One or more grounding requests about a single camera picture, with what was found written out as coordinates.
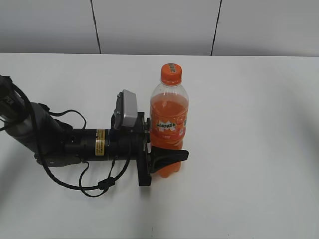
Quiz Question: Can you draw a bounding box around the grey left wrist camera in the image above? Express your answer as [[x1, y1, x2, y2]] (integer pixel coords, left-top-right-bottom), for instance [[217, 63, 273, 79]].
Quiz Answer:
[[113, 89, 138, 129]]

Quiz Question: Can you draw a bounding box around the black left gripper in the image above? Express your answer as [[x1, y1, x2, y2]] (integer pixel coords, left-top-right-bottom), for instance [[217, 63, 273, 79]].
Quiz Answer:
[[108, 112, 189, 186]]

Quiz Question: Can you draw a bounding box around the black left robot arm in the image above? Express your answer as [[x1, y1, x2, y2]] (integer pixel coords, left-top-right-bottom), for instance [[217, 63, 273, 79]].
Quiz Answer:
[[0, 76, 189, 186]]

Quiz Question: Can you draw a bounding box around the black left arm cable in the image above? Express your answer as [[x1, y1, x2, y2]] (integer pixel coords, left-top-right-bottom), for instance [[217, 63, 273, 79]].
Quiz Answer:
[[0, 74, 132, 198]]

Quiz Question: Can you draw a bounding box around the orange bottle cap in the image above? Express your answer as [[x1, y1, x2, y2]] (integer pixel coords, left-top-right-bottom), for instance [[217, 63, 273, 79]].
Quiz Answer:
[[160, 63, 182, 86]]

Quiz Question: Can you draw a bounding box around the orange Mirinda soda bottle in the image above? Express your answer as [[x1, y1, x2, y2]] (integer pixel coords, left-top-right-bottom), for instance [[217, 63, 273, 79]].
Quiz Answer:
[[149, 63, 190, 180]]

